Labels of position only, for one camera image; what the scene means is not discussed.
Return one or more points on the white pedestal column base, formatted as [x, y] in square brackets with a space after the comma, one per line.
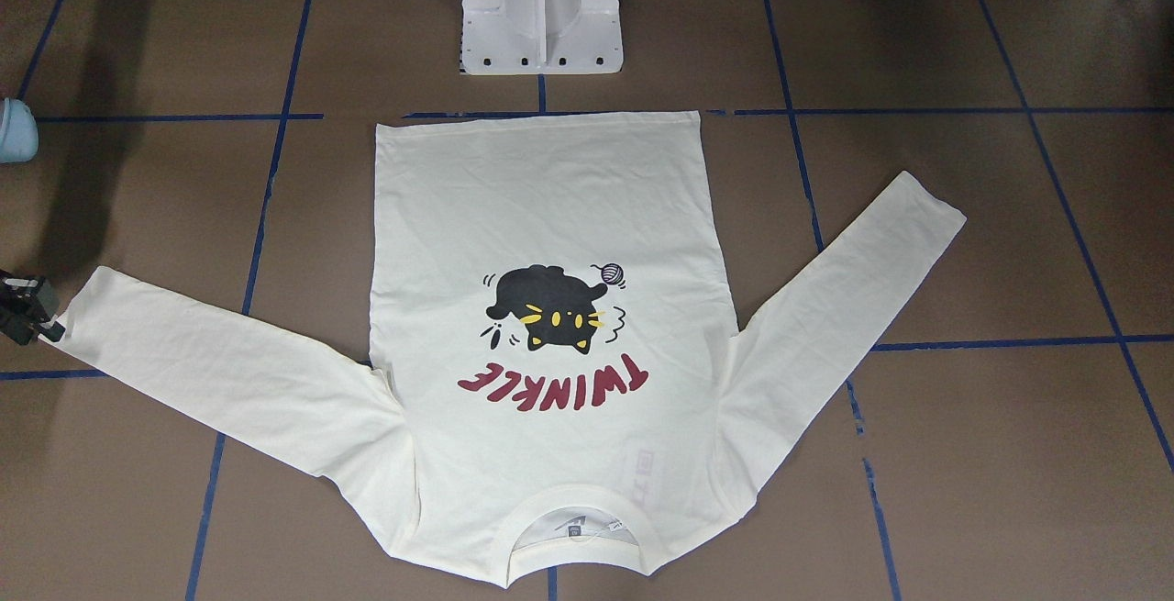
[530, 37]

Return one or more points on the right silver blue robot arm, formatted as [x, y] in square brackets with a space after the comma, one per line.
[19, 143]

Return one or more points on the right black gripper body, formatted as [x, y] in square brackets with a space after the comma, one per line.
[25, 307]

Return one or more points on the cream long sleeve shirt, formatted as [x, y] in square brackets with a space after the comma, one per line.
[556, 372]

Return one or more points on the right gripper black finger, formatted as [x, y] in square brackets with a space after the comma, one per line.
[50, 329]

